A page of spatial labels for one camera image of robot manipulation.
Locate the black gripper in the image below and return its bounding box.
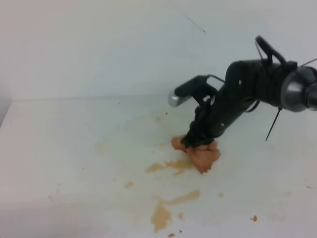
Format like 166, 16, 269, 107
181, 84, 258, 147

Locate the orange-pink rag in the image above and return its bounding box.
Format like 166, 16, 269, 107
171, 135, 221, 174

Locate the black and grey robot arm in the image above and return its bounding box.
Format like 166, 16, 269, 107
175, 60, 317, 147

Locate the brown coffee puddle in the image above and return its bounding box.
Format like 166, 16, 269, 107
117, 154, 203, 234

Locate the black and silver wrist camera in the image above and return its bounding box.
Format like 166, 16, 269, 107
168, 74, 219, 107

